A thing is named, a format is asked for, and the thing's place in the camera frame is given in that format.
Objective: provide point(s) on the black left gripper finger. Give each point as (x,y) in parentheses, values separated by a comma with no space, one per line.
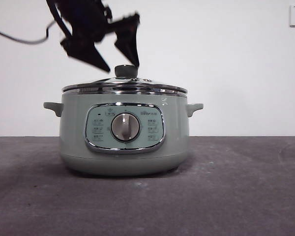
(130,44)
(86,50)

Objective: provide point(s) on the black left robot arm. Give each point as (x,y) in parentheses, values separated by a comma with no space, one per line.
(83,17)

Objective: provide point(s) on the sage green electric pot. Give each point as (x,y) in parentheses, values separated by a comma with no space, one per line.
(76,137)

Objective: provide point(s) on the glass lid with green knob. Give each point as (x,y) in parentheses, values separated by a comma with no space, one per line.
(124,71)

